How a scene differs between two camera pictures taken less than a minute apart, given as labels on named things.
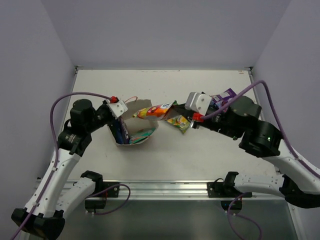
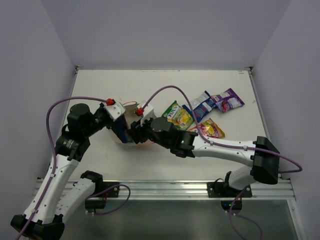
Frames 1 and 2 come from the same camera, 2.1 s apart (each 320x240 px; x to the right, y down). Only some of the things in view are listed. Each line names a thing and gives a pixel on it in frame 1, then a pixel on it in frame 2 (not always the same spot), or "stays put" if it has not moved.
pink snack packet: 219,100 stays put
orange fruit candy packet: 165,112 → 209,129
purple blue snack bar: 122,133 stays put
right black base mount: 231,198 stays put
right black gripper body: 218,122 → 143,133
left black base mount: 103,190 stays put
